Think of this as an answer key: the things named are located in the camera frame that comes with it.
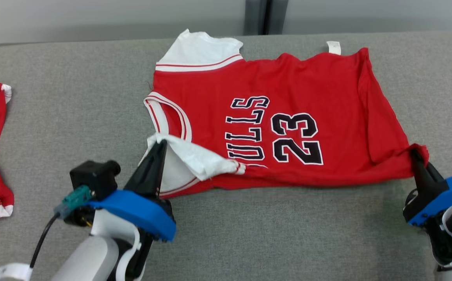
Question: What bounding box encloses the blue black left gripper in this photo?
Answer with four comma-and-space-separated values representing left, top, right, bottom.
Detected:
86, 140, 176, 242

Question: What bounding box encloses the red Bulls 23 jersey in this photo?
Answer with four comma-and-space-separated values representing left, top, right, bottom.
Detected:
139, 28, 429, 199

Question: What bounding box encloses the white cable label tag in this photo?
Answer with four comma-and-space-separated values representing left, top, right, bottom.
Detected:
0, 263, 34, 281

